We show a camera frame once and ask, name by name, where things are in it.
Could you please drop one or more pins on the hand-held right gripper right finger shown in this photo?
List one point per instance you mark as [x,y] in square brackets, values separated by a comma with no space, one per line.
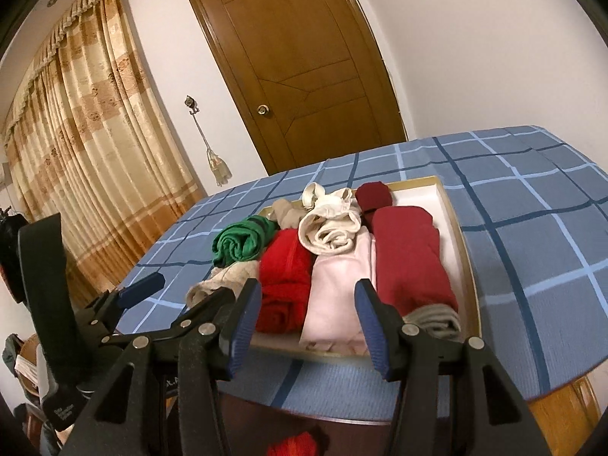
[375,332]

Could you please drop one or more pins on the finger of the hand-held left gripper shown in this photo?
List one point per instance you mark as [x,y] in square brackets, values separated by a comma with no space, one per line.
[142,287]
[166,330]

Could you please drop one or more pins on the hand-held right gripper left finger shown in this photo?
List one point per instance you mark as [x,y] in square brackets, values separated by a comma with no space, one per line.
[242,327]

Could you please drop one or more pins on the pale pink underwear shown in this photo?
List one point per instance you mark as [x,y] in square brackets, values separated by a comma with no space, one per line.
[337,304]

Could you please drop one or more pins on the cream knit underwear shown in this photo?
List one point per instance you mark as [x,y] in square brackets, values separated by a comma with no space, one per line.
[223,280]

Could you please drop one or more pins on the bright red underwear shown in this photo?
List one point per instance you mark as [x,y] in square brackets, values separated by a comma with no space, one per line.
[285,280]

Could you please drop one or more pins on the maroon underwear grey waistband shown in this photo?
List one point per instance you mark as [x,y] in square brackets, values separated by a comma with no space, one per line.
[408,256]

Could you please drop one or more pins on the green underwear black band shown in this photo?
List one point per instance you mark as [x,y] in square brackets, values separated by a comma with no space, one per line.
[242,242]

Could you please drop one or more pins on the white underwear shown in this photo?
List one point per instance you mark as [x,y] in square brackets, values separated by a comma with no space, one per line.
[332,228]

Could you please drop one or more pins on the dark maroon underwear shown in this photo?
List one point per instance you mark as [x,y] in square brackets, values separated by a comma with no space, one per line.
[375,195]

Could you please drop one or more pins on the cream shallow tray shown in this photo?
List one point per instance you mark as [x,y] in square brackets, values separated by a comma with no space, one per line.
[446,209]

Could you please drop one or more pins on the red lace underwear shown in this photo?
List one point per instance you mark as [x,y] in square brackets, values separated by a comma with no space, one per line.
[292,446]

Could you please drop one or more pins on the black object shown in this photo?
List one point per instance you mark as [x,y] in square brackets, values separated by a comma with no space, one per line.
[9,247]

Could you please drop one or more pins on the dark wooden dresser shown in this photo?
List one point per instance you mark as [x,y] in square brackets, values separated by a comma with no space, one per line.
[332,411]

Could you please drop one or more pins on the clear curtain tassel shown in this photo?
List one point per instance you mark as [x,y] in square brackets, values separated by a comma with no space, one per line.
[218,166]

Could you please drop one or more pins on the beige patterned curtain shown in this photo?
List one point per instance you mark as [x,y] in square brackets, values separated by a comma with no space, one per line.
[95,128]

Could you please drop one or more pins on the blue plaid cloth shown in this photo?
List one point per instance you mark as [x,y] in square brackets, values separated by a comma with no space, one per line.
[522,228]

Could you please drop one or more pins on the brass door knob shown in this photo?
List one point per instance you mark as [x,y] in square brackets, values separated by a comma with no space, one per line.
[263,110]

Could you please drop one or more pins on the brown wooden door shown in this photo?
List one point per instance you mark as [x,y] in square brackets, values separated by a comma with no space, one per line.
[294,57]

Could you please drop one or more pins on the metal wall hook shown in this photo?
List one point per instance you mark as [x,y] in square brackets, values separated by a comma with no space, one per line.
[190,103]

